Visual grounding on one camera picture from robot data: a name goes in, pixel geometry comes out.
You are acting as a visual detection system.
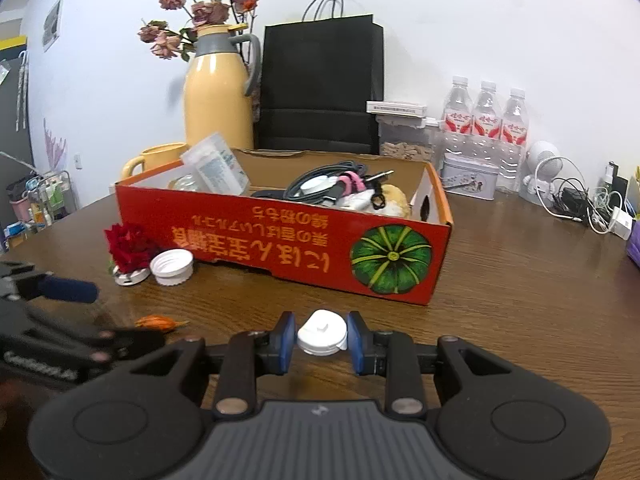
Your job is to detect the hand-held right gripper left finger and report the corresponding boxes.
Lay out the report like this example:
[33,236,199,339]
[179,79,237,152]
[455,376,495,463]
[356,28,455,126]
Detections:
[132,311,296,421]

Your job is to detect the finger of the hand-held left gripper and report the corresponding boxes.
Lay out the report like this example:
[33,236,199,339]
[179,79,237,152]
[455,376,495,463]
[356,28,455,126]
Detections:
[0,261,99,304]
[90,329,166,361]

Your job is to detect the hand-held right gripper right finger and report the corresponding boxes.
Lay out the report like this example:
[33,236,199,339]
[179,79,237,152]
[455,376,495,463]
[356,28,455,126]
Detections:
[348,311,511,417]

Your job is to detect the small white knobbed puck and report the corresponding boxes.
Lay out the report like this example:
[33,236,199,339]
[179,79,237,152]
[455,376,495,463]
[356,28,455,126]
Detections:
[296,310,348,357]

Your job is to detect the red cardboard box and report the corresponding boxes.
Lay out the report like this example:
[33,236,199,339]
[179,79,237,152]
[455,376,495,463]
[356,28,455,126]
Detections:
[115,147,454,307]

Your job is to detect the white cloth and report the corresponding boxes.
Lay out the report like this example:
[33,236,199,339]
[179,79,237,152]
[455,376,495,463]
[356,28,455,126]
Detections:
[337,192,376,211]

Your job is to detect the yellow and white plush toy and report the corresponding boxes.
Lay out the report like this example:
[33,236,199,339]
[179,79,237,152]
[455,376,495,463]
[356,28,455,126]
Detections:
[370,184,413,218]

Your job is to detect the white round charger disc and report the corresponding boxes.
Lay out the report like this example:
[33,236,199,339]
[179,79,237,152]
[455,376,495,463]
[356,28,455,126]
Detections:
[299,176,337,201]

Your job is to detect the grey braided cable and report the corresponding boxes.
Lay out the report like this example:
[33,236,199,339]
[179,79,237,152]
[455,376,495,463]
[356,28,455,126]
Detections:
[285,160,393,206]

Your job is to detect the translucent plastic container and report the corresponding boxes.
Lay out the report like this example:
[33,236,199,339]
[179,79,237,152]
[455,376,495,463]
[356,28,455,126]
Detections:
[180,132,251,195]

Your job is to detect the red rose ornament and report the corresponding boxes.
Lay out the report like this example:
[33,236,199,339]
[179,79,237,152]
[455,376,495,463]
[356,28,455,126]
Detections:
[103,223,161,287]

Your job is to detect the open white bottle cap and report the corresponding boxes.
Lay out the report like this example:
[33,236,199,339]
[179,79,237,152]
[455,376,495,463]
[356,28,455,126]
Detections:
[150,249,195,287]

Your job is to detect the metal utility cart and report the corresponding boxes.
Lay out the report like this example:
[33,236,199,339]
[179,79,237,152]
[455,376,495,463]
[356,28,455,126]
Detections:
[0,152,76,251]

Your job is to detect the yellow mug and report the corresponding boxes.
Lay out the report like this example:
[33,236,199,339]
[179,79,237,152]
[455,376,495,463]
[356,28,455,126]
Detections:
[120,142,188,181]

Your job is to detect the white tin box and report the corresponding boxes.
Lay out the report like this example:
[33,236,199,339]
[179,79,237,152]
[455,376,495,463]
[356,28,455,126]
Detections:
[442,154,499,202]

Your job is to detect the clear food container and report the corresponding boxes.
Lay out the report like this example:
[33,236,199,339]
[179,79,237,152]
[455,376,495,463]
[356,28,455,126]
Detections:
[376,114,441,161]

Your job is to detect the flat white box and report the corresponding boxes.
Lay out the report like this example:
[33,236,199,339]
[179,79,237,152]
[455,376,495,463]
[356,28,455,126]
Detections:
[366,101,430,116]

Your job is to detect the yellow thermos jug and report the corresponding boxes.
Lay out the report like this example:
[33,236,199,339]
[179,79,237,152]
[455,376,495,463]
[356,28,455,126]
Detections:
[183,23,262,150]

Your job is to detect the clear water bottle red label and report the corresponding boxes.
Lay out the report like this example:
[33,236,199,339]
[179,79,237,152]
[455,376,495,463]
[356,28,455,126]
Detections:
[440,76,475,158]
[471,81,503,161]
[500,87,530,193]

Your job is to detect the small white desk fan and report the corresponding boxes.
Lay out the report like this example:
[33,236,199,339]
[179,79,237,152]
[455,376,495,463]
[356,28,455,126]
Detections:
[518,141,566,206]

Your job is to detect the black paper bag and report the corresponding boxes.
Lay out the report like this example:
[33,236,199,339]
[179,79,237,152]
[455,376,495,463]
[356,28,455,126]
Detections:
[252,0,386,156]

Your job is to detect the white power adapter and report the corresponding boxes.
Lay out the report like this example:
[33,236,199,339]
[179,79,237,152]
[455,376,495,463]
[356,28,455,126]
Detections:
[610,207,636,240]

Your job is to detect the purple tissue box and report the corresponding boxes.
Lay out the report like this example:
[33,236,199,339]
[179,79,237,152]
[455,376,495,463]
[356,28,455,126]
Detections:
[626,220,640,266]

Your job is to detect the black upright device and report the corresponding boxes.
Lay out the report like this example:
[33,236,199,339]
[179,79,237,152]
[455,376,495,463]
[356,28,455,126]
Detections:
[606,162,630,208]

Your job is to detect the dried flower bouquet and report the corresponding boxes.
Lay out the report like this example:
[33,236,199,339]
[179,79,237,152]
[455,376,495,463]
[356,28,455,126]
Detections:
[137,0,261,61]

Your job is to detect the purple flower wall sticker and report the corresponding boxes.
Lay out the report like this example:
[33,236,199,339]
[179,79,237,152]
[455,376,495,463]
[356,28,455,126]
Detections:
[42,117,68,173]

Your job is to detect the wall picture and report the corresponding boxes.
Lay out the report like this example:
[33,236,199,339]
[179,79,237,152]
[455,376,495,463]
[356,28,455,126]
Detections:
[41,0,66,53]

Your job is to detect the tangle of charger cables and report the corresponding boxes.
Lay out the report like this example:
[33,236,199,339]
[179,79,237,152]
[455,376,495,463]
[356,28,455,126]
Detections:
[535,157,623,235]

